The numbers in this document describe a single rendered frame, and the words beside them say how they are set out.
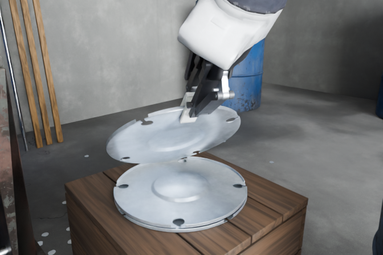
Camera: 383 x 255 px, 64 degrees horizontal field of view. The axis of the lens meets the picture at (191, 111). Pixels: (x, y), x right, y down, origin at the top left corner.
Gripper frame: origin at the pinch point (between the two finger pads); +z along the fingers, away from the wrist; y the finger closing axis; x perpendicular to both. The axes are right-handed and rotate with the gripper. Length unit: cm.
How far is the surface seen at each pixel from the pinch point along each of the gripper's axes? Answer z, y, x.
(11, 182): 28.9, 1.1, 34.0
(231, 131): 13.0, 0.1, -13.3
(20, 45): 100, 104, 47
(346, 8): 112, 156, -226
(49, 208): 90, 10, 34
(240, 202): 13.4, -15.3, -10.5
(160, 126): 6.0, -0.2, 4.5
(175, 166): 27.4, -1.2, -2.8
